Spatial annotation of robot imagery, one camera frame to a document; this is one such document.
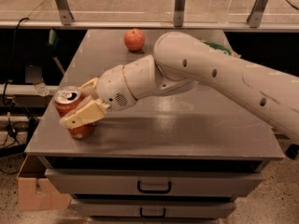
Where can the cardboard box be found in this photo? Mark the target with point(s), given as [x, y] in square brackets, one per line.
[35, 192]

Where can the right metal railing bracket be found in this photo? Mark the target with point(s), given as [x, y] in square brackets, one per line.
[254, 19]

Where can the middle metal railing bracket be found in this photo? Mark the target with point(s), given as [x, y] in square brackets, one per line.
[178, 17]

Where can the grey top drawer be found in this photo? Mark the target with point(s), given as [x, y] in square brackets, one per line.
[161, 183]

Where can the left metal railing bracket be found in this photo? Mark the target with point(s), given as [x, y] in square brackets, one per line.
[65, 14]

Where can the grey drawer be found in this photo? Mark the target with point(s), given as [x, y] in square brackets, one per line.
[154, 208]
[161, 183]

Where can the clear plastic water bottle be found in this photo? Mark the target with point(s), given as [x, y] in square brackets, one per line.
[42, 89]

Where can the metal railing bracket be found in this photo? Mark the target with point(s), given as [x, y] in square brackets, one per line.
[178, 17]
[254, 19]
[65, 14]

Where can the grey middle drawer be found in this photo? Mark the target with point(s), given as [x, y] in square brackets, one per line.
[154, 208]

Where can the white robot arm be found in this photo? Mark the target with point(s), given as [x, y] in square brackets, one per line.
[177, 61]

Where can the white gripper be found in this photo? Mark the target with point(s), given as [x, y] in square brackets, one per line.
[113, 88]

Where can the green chip bag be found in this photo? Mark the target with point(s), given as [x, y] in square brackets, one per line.
[213, 47]

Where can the red apple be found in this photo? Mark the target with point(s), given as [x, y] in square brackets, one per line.
[134, 39]

